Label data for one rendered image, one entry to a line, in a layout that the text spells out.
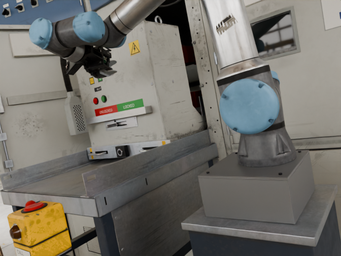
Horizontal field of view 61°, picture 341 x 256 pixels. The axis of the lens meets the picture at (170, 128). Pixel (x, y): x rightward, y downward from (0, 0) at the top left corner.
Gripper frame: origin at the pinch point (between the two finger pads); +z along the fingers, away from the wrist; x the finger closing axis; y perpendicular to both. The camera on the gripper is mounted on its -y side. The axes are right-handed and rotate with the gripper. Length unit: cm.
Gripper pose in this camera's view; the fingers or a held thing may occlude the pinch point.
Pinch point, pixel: (109, 72)
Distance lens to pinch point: 114.2
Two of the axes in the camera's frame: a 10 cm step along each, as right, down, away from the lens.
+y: 9.1, -1.6, -3.9
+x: -0.9, -9.8, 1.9
